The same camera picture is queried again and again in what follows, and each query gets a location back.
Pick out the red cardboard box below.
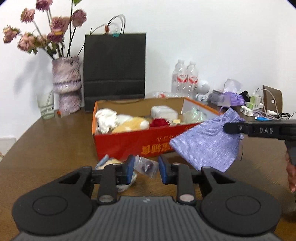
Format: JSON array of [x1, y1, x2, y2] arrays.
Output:
[[92, 97, 228, 160]]

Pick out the person's right hand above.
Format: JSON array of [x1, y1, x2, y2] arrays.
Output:
[[285, 151, 296, 193]]

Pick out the small white adapters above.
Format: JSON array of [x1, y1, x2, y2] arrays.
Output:
[[240, 105, 255, 116]]

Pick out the purple textured vase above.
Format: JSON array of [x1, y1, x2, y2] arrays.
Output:
[[51, 56, 82, 114]]

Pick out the clear plastic container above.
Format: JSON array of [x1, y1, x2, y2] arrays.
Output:
[[151, 105, 178, 120]]

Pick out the clear plastic packaging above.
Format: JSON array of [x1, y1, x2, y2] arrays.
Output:
[[146, 91, 185, 99]]

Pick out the purple cloth pouch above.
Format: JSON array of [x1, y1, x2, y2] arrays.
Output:
[[169, 108, 245, 173]]

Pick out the purple plastic bag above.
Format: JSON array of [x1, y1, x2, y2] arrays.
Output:
[[218, 91, 245, 107]]

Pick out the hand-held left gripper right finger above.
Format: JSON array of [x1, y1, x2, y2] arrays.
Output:
[[158, 155, 234, 205]]

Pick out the white robot toy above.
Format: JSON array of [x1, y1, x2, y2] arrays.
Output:
[[195, 80, 211, 101]]

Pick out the brown cardboard board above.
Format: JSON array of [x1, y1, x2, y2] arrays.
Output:
[[262, 85, 283, 114]]

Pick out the black paper bag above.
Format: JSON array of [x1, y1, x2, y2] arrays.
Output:
[[77, 14, 147, 113]]

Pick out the small bag with dark item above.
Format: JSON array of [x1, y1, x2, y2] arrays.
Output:
[[134, 155, 159, 179]]

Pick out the dried pink flowers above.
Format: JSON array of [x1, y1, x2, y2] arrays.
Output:
[[3, 0, 88, 59]]

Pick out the red artificial rose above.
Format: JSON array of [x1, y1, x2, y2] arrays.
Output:
[[149, 118, 170, 127]]

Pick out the clear plastic wrapping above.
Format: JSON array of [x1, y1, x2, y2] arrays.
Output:
[[223, 79, 242, 94]]

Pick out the clear water bottle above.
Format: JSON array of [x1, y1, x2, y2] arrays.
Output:
[[186, 61, 199, 95], [171, 60, 188, 93]]

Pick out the glittery plastic bag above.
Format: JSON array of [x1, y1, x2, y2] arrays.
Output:
[[183, 107, 207, 123]]

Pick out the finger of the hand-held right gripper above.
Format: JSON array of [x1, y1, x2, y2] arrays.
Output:
[[223, 122, 250, 136]]

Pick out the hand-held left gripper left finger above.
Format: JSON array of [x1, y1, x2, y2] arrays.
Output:
[[59, 155, 137, 205]]

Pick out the white cables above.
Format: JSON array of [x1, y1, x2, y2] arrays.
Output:
[[253, 89, 296, 120]]

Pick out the yellow and white plush toy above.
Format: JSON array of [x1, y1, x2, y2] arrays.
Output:
[[112, 115, 150, 133]]

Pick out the clear drinking glass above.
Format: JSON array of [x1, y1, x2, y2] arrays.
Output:
[[36, 91, 55, 120]]

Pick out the white tissue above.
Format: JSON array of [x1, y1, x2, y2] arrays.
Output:
[[95, 109, 118, 133]]

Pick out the grey folded pack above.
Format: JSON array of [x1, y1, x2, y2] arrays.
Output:
[[208, 90, 223, 105]]

